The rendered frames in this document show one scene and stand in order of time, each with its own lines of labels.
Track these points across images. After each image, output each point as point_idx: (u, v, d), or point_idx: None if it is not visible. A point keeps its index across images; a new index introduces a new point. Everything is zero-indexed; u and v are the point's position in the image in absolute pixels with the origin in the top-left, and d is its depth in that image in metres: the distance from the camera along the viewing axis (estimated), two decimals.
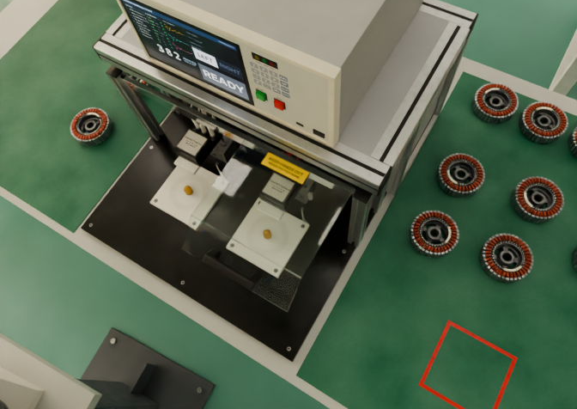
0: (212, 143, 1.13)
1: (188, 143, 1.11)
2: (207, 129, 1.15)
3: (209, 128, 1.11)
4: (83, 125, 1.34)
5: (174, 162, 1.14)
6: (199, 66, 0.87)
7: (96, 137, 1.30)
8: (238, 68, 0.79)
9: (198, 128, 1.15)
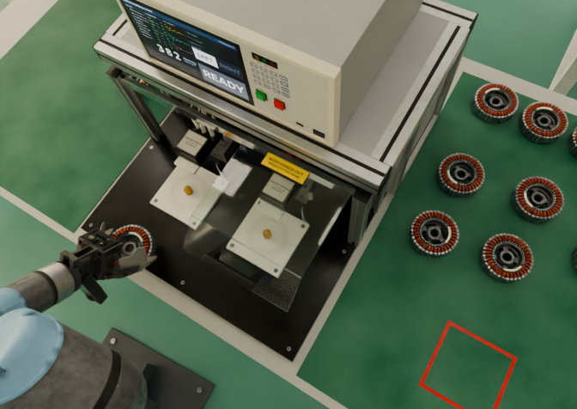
0: (212, 143, 1.13)
1: (188, 143, 1.11)
2: (207, 129, 1.15)
3: (209, 128, 1.11)
4: (122, 244, 1.11)
5: (174, 162, 1.14)
6: (199, 66, 0.87)
7: None
8: (238, 68, 0.79)
9: (198, 128, 1.15)
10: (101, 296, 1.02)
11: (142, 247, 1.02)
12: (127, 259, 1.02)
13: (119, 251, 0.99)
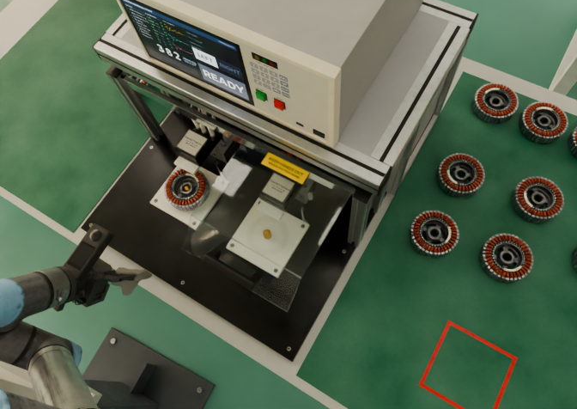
0: (212, 143, 1.13)
1: (188, 143, 1.11)
2: (207, 129, 1.15)
3: (209, 128, 1.11)
4: (179, 185, 1.21)
5: (174, 162, 1.14)
6: (199, 66, 0.87)
7: (191, 204, 1.16)
8: (238, 68, 0.79)
9: (198, 128, 1.15)
10: (88, 234, 0.97)
11: None
12: None
13: None
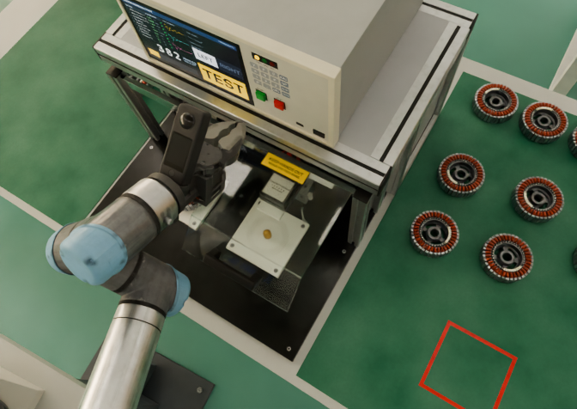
0: None
1: None
2: None
3: None
4: None
5: None
6: (199, 66, 0.87)
7: (191, 204, 1.16)
8: (238, 68, 0.79)
9: None
10: (179, 118, 0.69)
11: None
12: None
13: None
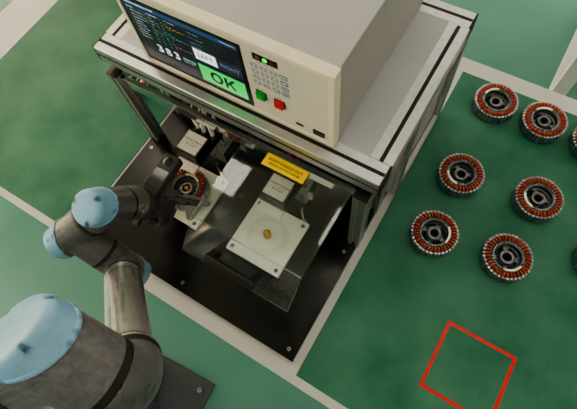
0: (212, 143, 1.13)
1: (188, 143, 1.11)
2: (207, 129, 1.15)
3: (209, 128, 1.11)
4: (179, 185, 1.21)
5: None
6: (199, 66, 0.87)
7: None
8: (238, 68, 0.79)
9: (198, 128, 1.15)
10: (160, 161, 1.09)
11: None
12: None
13: None
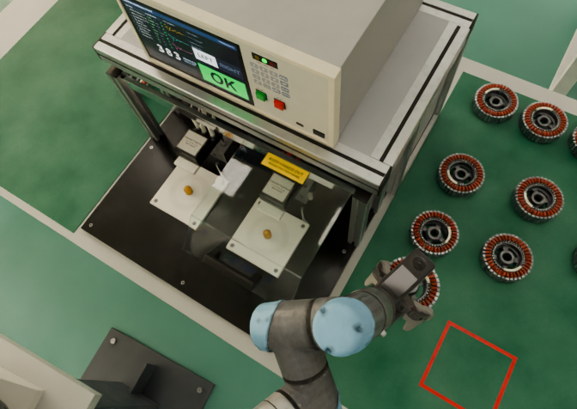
0: (212, 143, 1.13)
1: (188, 143, 1.11)
2: (207, 129, 1.15)
3: (209, 128, 1.11)
4: None
5: (174, 162, 1.14)
6: (199, 66, 0.87)
7: None
8: (238, 68, 0.79)
9: (198, 128, 1.15)
10: (406, 257, 0.82)
11: (364, 283, 0.92)
12: (375, 280, 0.89)
13: None
